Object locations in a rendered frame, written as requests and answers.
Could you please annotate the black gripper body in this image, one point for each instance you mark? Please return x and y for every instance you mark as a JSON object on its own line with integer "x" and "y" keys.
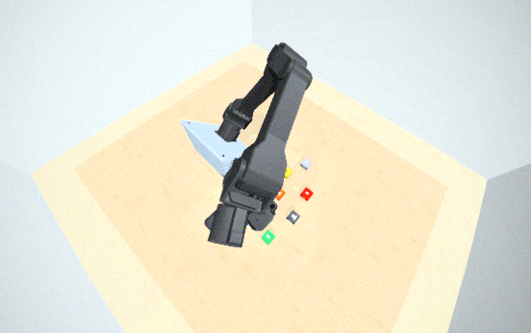
{"x": 209, "y": 219}

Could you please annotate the orange block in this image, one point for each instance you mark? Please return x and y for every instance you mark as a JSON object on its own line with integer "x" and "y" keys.
{"x": 280, "y": 195}

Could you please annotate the red block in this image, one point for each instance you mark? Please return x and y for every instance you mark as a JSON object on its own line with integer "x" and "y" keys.
{"x": 306, "y": 194}

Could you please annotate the green block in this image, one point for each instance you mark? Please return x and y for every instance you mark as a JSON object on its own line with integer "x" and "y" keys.
{"x": 268, "y": 237}

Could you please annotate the yellow block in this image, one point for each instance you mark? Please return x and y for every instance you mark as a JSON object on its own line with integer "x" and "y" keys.
{"x": 288, "y": 173}

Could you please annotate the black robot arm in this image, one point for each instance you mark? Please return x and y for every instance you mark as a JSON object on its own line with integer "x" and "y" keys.
{"x": 261, "y": 168}

